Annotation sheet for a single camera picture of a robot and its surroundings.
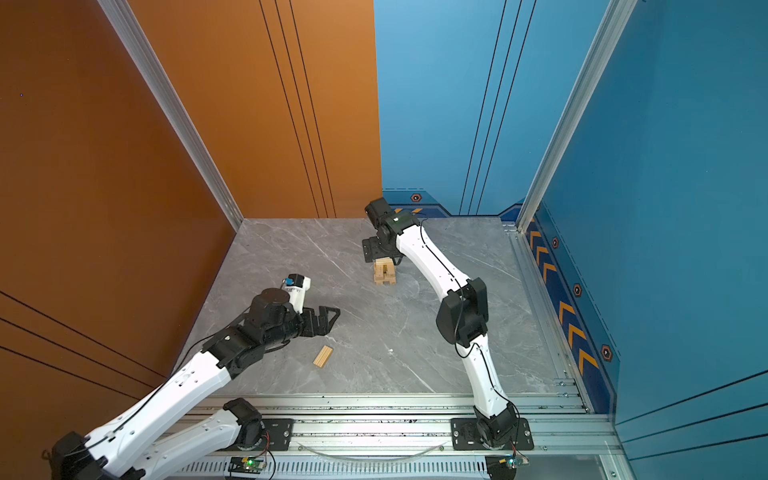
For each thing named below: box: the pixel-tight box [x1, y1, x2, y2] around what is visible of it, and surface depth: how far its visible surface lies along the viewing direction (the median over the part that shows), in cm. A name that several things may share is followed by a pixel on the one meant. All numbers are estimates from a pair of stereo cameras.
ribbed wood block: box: [375, 257, 395, 271], surface depth 101 cm
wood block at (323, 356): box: [313, 345, 333, 368], surface depth 87 cm
